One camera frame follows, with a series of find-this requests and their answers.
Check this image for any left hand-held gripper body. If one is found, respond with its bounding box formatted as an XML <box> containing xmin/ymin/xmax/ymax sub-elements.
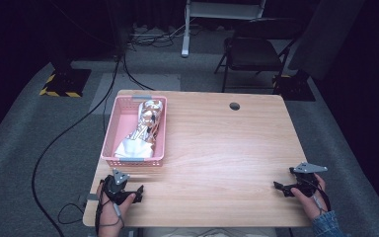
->
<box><xmin>104</xmin><ymin>168</ymin><xmax>138</xmax><ymax>205</ymax></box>

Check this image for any thin black looped cable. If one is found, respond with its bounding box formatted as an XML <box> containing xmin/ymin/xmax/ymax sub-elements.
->
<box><xmin>57</xmin><ymin>201</ymin><xmax>87</xmax><ymax>226</ymax></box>

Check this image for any white metal stand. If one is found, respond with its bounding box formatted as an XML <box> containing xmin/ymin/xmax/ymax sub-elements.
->
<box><xmin>180</xmin><ymin>0</ymin><xmax>268</xmax><ymax>59</ymax></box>

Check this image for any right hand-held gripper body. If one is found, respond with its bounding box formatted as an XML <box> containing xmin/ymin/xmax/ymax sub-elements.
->
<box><xmin>288</xmin><ymin>162</ymin><xmax>329</xmax><ymax>198</ymax></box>

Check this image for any pink plastic basket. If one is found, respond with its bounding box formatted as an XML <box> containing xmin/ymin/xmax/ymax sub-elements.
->
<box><xmin>100</xmin><ymin>95</ymin><xmax>168</xmax><ymax>168</ymax></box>

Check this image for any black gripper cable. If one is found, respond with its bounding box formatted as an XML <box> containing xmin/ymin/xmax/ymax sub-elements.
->
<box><xmin>309</xmin><ymin>182</ymin><xmax>332</xmax><ymax>212</ymax></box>

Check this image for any bundle of floor cables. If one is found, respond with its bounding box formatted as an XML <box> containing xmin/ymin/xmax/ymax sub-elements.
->
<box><xmin>127</xmin><ymin>22</ymin><xmax>196</xmax><ymax>49</ymax></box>

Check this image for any grey fabric panel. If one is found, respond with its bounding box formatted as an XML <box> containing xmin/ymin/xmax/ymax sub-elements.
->
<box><xmin>288</xmin><ymin>0</ymin><xmax>367</xmax><ymax>81</ymax></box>

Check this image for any black yellow striped stand base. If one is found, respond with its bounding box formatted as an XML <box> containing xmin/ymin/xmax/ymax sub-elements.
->
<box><xmin>38</xmin><ymin>68</ymin><xmax>93</xmax><ymax>99</ymax></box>
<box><xmin>271</xmin><ymin>70</ymin><xmax>317</xmax><ymax>102</ymax></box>

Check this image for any silver and white bag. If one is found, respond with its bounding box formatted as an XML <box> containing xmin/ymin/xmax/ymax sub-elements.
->
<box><xmin>114</xmin><ymin>99</ymin><xmax>164</xmax><ymax>159</ymax></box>

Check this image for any black stand pole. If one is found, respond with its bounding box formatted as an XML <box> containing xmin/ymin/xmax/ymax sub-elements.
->
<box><xmin>105</xmin><ymin>0</ymin><xmax>136</xmax><ymax>57</ymax></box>

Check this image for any long black floor cable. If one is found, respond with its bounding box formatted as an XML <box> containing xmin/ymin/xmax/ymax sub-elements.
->
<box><xmin>31</xmin><ymin>53</ymin><xmax>123</xmax><ymax>237</ymax></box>

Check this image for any black folding chair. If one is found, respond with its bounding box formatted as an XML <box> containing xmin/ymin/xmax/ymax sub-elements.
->
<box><xmin>213</xmin><ymin>19</ymin><xmax>303</xmax><ymax>94</ymax></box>

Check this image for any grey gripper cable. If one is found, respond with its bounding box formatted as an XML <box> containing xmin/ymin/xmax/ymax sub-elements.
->
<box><xmin>94</xmin><ymin>189</ymin><xmax>126</xmax><ymax>235</ymax></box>

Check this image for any person's left hand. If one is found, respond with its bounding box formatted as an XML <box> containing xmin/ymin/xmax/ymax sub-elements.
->
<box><xmin>96</xmin><ymin>182</ymin><xmax>137</xmax><ymax>234</ymax></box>

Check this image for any person's right hand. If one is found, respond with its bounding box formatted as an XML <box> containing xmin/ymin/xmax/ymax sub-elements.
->
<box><xmin>290</xmin><ymin>174</ymin><xmax>331</xmax><ymax>221</ymax></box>

